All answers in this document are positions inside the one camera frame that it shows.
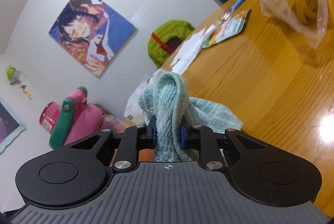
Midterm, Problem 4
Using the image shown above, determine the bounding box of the green wall hook ornament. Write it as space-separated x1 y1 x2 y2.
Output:
5 65 32 99

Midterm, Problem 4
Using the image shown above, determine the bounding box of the green puffer jacket on chair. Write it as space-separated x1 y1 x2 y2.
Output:
148 20 195 68

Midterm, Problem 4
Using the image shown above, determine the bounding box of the light blue microfiber cloth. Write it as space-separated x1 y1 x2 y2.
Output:
138 72 243 162

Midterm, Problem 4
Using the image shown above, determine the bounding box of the green orange snack packet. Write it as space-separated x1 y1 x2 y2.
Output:
202 7 250 48

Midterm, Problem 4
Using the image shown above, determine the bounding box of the white paper sheet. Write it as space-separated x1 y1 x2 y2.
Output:
170 29 205 75

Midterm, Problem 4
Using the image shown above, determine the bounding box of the pink water bottle green strap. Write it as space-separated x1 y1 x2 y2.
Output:
38 86 129 150

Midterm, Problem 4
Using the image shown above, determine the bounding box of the white tissue pack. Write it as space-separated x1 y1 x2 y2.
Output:
124 68 168 121

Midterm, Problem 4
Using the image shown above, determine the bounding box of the anime girl wall poster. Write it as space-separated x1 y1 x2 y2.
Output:
49 0 135 77

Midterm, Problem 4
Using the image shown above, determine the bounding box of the purple figure wall poster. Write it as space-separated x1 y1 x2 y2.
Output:
0 97 27 154

